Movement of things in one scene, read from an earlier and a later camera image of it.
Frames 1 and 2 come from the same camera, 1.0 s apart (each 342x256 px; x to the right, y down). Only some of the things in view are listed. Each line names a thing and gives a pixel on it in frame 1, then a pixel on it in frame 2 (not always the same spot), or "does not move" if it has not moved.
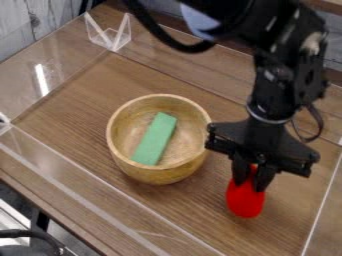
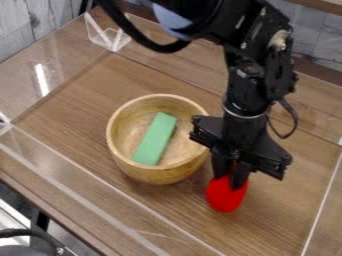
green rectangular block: (155, 140) does not move
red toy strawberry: (243, 200) -> (222, 196)
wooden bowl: (156, 133) does not move
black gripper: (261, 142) -> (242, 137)
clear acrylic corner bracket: (110, 38) does not move
